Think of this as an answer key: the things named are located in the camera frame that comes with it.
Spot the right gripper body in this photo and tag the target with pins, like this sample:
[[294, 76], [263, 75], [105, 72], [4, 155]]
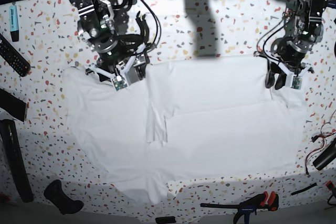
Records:
[[124, 55]]

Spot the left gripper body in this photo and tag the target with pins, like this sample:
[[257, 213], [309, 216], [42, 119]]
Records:
[[290, 52]]

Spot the white T-shirt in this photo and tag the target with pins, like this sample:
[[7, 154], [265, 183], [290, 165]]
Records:
[[187, 119]]

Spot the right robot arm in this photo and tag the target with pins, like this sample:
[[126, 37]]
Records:
[[89, 3]]

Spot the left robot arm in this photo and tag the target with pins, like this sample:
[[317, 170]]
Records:
[[304, 29]]

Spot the terrazzo pattern tablecloth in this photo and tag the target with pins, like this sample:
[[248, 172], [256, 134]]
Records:
[[50, 41]]

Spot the black cylinder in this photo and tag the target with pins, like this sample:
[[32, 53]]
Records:
[[326, 157]]

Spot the black remote control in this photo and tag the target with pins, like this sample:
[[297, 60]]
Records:
[[14, 58]]

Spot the blue highlighter pen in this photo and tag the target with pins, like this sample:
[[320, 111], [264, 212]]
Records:
[[14, 28]]

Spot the black orange bar clamp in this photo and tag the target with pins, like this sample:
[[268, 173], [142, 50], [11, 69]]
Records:
[[249, 206]]

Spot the black game controller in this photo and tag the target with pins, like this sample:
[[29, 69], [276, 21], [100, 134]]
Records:
[[65, 204]]

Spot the small black box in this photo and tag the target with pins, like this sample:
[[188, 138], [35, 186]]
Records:
[[165, 220]]

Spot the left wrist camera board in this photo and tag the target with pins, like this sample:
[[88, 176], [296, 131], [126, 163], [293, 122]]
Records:
[[296, 82]]

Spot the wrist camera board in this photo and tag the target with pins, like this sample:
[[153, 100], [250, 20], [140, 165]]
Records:
[[119, 82], [296, 82]]

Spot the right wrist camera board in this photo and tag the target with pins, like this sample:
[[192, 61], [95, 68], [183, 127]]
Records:
[[119, 82]]

